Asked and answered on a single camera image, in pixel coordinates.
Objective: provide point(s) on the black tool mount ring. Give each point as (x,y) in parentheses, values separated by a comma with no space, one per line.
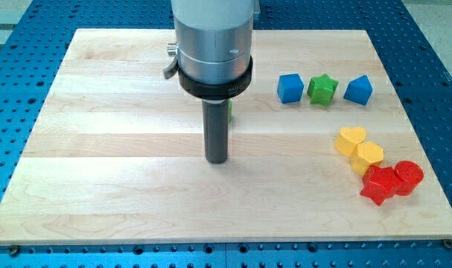
(218,91)

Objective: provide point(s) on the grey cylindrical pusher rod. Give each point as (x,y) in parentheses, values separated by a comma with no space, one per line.
(215,130)

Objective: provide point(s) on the green circle block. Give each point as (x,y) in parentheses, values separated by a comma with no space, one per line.
(230,105)

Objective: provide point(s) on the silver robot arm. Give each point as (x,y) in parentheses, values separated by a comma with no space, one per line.
(212,59)

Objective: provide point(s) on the blue cube block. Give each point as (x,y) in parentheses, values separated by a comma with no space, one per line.
(290,88)

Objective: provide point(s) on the green star block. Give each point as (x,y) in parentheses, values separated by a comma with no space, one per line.
(321,90)

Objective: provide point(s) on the light wooden board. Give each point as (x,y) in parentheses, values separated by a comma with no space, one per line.
(116,154)

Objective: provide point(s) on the yellow heart block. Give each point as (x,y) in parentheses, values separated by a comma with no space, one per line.
(348,138)

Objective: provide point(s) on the blue pentagon block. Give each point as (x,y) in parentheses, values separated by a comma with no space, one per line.
(359,90)

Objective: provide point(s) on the yellow hexagon block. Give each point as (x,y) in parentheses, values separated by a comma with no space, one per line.
(366,154)

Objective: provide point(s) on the red star block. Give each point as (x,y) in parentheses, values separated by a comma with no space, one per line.
(379,184)

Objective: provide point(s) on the red cylinder block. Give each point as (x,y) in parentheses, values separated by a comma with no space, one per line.
(410,174)

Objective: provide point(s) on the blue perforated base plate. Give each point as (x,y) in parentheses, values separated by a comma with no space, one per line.
(41,36)

